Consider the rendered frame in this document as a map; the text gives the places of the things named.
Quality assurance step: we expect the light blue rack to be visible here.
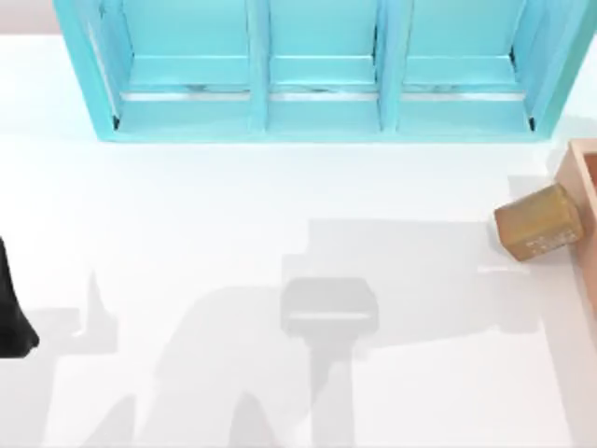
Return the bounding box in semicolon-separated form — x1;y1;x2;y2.
51;0;597;145

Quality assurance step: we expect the brown book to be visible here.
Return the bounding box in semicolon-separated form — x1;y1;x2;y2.
493;182;585;263

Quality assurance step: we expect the shallow salmon-coloured box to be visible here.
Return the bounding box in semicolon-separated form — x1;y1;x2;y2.
553;138;597;328

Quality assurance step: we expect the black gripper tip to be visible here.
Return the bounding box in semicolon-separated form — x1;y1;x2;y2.
0;236;40;361

